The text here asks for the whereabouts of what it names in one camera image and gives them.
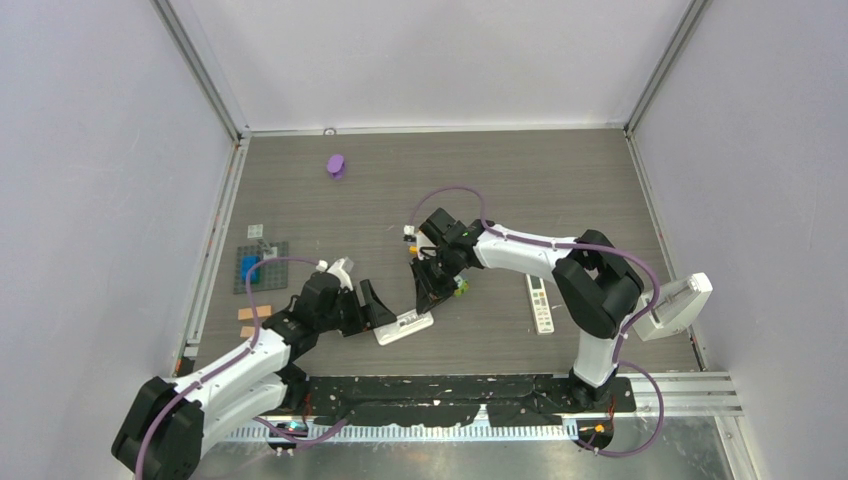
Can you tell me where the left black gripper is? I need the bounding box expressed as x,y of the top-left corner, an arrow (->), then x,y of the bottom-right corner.
317,280 -> 394,338

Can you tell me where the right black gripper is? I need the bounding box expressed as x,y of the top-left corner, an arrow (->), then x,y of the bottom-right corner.
410,247 -> 461,316

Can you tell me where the white remote battery cover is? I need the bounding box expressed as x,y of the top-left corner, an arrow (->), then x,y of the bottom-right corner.
397,314 -> 428,328

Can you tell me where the white remote control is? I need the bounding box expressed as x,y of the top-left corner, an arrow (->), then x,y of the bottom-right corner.
526,275 -> 555,335
373,309 -> 434,346

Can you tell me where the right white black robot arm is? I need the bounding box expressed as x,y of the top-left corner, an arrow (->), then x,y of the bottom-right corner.
404,208 -> 644,411

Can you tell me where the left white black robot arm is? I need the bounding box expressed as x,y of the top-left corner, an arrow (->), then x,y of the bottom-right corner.
111,271 -> 396,479

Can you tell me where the green monster toy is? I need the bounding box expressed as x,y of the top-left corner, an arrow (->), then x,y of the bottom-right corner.
453,276 -> 469,297

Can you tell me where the grey lego baseplate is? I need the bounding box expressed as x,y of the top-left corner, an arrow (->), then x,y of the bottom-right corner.
232,244 -> 289,295

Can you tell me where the wooden block upper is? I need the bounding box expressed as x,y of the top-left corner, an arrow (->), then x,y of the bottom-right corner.
237,305 -> 273,321

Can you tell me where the blue lego brick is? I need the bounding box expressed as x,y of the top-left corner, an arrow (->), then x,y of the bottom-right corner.
240,255 -> 262,285

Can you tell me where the small grey sticker tile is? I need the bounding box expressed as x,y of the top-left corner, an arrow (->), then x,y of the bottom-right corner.
247,224 -> 264,239

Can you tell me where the purple plastic cap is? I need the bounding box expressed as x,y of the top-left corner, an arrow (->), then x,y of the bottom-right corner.
326,154 -> 346,180

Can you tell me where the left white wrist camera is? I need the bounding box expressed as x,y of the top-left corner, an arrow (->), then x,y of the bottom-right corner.
315,257 -> 354,290

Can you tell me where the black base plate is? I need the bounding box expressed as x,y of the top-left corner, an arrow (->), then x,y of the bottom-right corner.
305,374 -> 636,427

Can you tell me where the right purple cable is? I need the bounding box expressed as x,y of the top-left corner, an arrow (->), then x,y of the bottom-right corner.
407,186 -> 666,458

